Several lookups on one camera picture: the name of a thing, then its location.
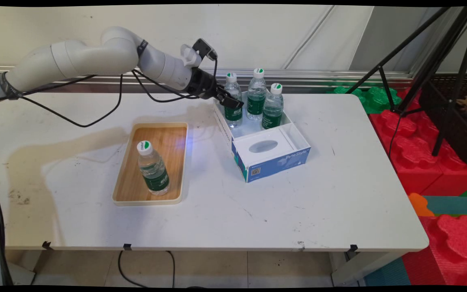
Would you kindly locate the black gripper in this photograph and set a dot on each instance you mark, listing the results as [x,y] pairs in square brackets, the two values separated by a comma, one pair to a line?
[203,83]

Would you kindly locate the green label water bottle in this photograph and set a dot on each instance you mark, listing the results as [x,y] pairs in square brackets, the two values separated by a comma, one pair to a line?
[233,116]
[156,180]
[273,117]
[256,103]

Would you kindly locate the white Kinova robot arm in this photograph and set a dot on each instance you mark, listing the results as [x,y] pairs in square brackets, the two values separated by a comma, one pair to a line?
[95,54]

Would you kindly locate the white and blue cardboard box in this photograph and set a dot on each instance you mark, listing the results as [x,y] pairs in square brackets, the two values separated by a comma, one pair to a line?
[274,162]

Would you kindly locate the wooden tray with cream rim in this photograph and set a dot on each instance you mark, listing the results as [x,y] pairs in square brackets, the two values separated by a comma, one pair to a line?
[172,162]

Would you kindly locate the green foam block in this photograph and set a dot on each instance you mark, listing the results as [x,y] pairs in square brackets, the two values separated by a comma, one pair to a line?
[379,99]

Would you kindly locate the large red foam block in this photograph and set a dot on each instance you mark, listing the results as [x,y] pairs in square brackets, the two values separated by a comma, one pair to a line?
[412,154]

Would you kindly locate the black tripod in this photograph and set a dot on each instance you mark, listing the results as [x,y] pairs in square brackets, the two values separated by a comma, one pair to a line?
[440,61]

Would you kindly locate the white table leg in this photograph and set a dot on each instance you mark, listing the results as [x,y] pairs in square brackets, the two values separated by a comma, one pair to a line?
[363,267]

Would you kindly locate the orange foam piece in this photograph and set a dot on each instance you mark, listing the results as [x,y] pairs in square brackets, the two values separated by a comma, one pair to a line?
[419,205]

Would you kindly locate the black panel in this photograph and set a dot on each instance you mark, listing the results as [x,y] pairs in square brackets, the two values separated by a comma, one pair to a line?
[456,129]

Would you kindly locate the teal foam mat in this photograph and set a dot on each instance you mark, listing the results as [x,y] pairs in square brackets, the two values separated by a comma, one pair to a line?
[452,205]

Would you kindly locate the red flower-shaped foam block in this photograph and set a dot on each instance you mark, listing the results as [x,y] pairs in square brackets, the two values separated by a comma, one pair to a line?
[456,243]

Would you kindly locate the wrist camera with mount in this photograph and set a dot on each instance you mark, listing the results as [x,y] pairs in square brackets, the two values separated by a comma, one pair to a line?
[203,48]

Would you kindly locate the silver metal wall rail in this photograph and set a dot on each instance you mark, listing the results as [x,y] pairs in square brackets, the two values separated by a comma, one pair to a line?
[318,77]

